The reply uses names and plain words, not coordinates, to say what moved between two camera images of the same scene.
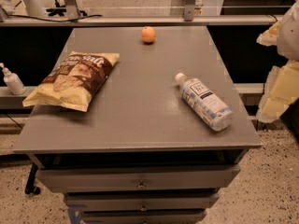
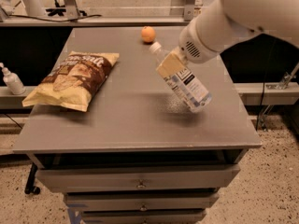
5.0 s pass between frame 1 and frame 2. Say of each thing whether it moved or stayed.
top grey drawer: stayed
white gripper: moved
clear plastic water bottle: moved
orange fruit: stayed
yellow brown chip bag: stayed
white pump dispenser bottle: stayed
